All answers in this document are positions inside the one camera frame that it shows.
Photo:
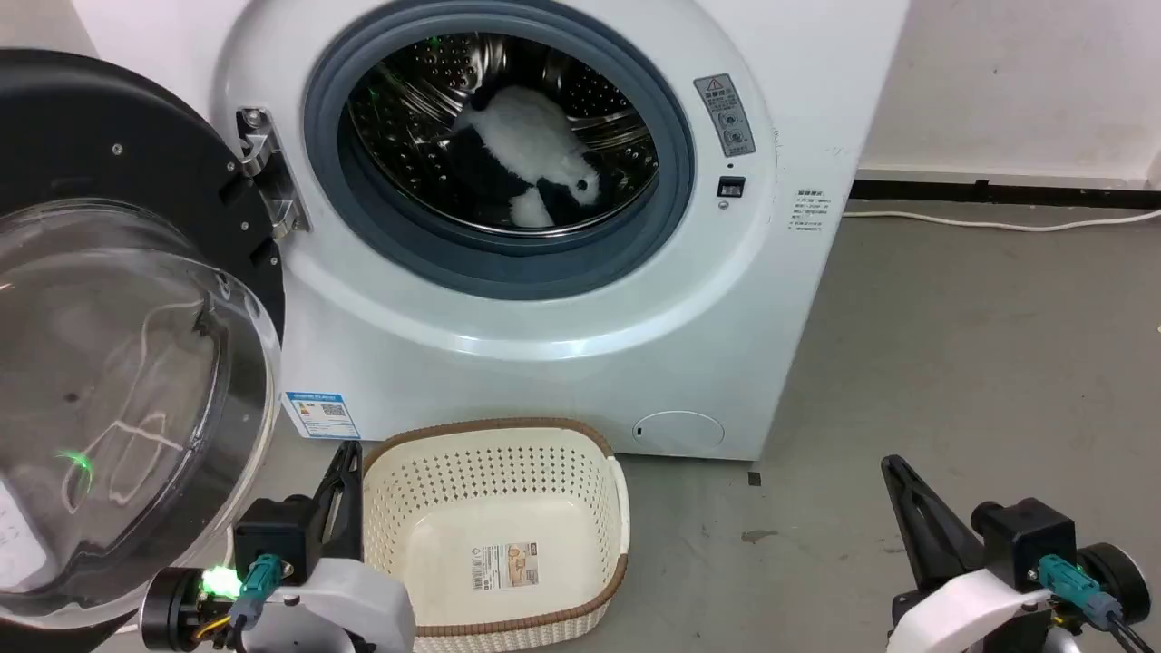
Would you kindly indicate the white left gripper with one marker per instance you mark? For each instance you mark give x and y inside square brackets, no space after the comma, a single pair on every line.
[358,608]

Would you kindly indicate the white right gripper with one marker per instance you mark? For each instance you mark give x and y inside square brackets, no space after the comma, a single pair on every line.
[970,617]

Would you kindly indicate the black round washer door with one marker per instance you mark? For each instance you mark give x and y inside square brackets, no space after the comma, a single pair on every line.
[109,118]

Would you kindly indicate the white front-load washing machine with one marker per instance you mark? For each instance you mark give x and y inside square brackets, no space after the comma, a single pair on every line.
[544,381]

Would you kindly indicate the metal door hinge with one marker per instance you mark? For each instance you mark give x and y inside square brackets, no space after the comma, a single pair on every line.
[268,172]

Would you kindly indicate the black door latch socket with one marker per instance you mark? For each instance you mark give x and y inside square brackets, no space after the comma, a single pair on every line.
[731,187]

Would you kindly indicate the blue energy label sticker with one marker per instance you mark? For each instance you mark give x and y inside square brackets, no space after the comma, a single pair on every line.
[322,415]

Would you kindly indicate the cream perforated laundry basket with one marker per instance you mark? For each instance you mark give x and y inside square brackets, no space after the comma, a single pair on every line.
[494,535]

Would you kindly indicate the basket product label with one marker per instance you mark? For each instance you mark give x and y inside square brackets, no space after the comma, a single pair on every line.
[504,566]

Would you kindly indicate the round drain filter cover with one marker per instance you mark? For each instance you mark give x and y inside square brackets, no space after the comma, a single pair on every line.
[678,431]

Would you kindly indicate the black baseboard strip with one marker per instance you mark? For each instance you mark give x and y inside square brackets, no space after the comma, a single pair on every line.
[998,194]

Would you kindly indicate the black and white plush toy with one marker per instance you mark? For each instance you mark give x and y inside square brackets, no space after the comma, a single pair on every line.
[526,136]

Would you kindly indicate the grey warning sticker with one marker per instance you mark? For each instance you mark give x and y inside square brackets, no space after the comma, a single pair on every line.
[725,115]

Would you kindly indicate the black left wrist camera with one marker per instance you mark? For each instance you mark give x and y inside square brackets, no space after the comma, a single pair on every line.
[272,535]

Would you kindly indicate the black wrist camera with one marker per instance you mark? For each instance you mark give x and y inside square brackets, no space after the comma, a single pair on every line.
[272,535]
[1025,540]

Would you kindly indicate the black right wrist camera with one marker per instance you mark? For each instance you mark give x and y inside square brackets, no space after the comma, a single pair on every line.
[1025,540]

